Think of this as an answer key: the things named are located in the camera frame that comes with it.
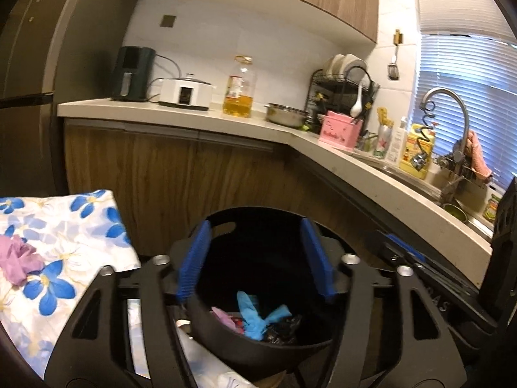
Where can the black trash bin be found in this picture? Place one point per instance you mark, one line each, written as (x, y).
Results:
(262, 250)

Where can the dark grey refrigerator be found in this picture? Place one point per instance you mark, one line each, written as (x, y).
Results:
(32, 48)

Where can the glass jar yellow label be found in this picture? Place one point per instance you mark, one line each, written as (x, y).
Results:
(492, 207)

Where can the dark wall switch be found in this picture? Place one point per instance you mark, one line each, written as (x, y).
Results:
(168, 21)

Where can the pink plastic bag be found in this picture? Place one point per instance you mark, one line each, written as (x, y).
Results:
(225, 317)

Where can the white spoon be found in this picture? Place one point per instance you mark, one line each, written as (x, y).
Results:
(356, 107)

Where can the blue floral tablecloth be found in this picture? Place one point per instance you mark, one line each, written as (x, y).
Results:
(80, 242)

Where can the black plastic bag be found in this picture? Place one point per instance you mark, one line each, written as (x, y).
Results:
(282, 329)

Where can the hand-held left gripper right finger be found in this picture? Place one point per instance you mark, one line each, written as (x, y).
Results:
(319, 258)

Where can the white plate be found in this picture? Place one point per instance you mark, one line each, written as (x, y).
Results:
(333, 64)
(355, 66)

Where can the pink cloth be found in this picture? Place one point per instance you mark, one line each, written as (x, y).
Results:
(478, 155)

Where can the black dish rack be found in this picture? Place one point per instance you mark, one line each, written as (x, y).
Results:
(323, 89)

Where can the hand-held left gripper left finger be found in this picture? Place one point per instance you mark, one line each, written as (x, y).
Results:
(194, 262)

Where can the pink utensil holder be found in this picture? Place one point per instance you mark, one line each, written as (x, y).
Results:
(337, 131)

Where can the window blind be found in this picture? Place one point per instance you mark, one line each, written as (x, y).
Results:
(464, 68)

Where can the beige kitchen countertop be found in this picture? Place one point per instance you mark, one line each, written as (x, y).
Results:
(161, 109)

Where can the red star can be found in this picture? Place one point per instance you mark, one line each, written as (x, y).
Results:
(381, 143)

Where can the wooden lower cabinet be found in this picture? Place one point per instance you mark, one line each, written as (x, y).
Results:
(161, 169)

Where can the cooking oil bottle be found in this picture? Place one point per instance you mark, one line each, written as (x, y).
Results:
(239, 97)

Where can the steel faucet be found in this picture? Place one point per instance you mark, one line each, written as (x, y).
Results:
(444, 91)

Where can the small round sink dish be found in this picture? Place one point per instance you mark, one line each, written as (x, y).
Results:
(454, 211)

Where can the yellow detergent bottle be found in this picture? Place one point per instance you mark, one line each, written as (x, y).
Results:
(412, 145)

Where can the hanging metal spatula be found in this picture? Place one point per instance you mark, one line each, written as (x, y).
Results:
(394, 70)

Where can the black air fryer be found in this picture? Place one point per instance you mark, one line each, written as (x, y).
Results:
(133, 72)

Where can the steel bowl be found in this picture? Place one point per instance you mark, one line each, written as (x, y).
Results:
(284, 115)

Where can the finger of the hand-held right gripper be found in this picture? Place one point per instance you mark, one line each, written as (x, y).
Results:
(408, 264)
(404, 245)

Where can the steel sink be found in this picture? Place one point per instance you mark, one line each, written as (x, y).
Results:
(420, 186)

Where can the white electric cooker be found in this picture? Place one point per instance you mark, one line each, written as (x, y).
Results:
(185, 93)

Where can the white bottle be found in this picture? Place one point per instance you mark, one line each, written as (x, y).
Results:
(395, 145)

